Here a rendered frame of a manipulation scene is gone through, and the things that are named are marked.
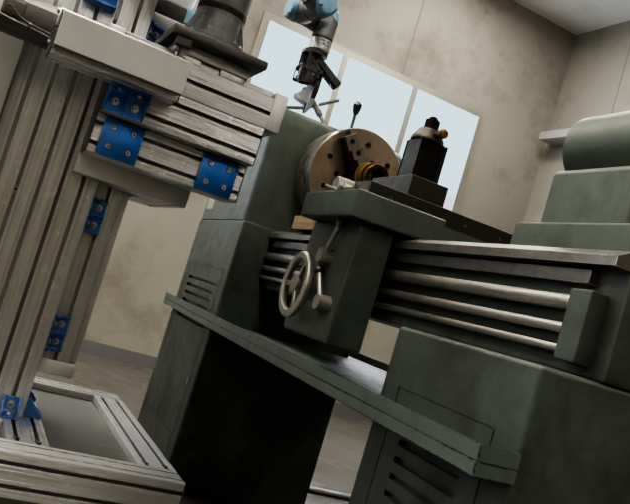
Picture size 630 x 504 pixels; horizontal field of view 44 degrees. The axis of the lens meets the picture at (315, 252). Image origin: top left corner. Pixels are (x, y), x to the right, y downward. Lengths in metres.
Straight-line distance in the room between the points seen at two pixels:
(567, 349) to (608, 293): 0.10
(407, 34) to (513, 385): 4.82
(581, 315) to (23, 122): 1.29
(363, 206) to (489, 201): 4.50
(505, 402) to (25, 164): 1.24
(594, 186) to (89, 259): 1.19
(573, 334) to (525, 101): 5.22
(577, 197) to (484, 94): 4.72
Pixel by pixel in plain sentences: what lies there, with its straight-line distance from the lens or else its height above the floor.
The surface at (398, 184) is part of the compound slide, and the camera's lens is 1.82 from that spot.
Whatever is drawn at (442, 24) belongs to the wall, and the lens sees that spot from 5.95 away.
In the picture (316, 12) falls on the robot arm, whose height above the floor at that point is 1.57.
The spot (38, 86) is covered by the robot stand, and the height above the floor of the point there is 0.97.
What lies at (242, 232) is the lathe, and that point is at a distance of 2.42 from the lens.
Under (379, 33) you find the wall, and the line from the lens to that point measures 5.67.
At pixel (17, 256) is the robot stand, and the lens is 1.91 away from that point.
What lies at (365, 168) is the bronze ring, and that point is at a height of 1.10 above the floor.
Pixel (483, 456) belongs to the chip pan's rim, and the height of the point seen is 0.55.
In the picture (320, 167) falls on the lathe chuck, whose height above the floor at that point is 1.07.
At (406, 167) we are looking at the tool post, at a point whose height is 1.05.
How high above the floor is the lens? 0.66
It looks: 4 degrees up
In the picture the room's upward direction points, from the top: 17 degrees clockwise
